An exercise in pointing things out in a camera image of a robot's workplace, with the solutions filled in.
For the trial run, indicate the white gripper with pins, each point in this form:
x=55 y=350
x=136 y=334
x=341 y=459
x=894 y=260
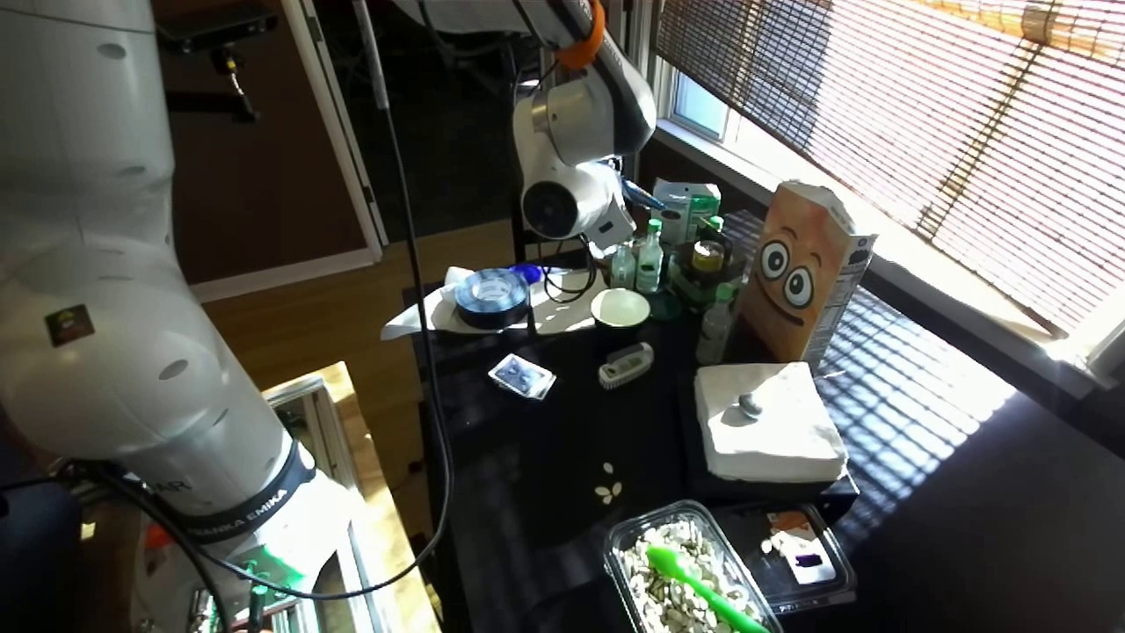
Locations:
x=607 y=216

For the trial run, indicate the blue plastic packet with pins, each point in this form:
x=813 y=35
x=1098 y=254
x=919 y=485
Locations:
x=490 y=292

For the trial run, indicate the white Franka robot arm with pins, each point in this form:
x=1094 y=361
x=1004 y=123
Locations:
x=117 y=304

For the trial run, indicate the small flat blue packet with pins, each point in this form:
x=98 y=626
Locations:
x=521 y=377

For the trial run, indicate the small green bottle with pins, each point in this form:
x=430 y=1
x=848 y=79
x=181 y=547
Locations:
x=624 y=267

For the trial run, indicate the tall green bottle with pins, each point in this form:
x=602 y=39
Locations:
x=650 y=260

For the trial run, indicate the black wooden chair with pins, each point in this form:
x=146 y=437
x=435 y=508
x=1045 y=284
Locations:
x=528 y=250

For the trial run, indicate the white round bowl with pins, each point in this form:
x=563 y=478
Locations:
x=619 y=306

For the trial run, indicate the jar with gold lid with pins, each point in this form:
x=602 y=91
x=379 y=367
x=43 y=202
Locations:
x=708 y=267

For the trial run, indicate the small white oblong device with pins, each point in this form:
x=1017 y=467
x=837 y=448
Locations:
x=624 y=362

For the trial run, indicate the white translucent bottle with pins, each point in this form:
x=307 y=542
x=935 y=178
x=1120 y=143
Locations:
x=713 y=333

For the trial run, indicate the smiley face cereal box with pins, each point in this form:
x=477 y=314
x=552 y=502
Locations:
x=803 y=274

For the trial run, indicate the white square box with knob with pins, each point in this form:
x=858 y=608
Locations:
x=767 y=427

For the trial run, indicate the scattered pale seeds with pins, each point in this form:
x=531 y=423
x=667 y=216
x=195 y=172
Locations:
x=607 y=482

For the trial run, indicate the window blinds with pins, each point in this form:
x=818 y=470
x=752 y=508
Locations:
x=914 y=118

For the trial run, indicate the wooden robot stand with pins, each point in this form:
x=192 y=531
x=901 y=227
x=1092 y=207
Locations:
x=353 y=459

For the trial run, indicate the green plastic spoon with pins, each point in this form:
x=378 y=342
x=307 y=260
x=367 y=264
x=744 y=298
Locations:
x=690 y=578

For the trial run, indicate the clear plastic food container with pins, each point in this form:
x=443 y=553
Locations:
x=688 y=585

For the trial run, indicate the black tray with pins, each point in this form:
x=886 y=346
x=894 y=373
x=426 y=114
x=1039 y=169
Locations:
x=820 y=591

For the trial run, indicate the black camera on mount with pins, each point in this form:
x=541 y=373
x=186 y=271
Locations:
x=213 y=28

